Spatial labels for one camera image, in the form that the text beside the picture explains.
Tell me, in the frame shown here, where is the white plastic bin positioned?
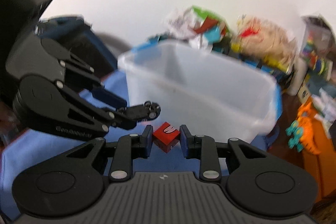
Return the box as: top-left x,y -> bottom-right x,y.
118,40 -> 282,142

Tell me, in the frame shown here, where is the prawn cracker bag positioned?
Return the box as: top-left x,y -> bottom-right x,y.
231,15 -> 297,74

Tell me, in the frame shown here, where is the orange dinosaur toy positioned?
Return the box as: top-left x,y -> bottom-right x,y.
285,102 -> 321,155

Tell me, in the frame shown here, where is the teal tissue pack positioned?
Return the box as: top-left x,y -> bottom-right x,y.
146,32 -> 171,44

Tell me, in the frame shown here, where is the clear box with colourful toys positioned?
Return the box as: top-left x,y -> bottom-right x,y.
300,15 -> 335,84

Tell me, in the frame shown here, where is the crumpled white green snack bag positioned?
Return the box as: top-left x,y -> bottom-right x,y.
163,6 -> 232,52

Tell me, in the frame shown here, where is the black toy car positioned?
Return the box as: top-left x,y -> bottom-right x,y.
126,101 -> 161,122

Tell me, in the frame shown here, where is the blue cloth mat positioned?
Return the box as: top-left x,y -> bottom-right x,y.
0,70 -> 268,219

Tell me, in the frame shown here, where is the red cube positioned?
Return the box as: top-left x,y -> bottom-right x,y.
153,122 -> 180,153

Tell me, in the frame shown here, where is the orange box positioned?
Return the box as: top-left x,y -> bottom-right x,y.
299,100 -> 336,205

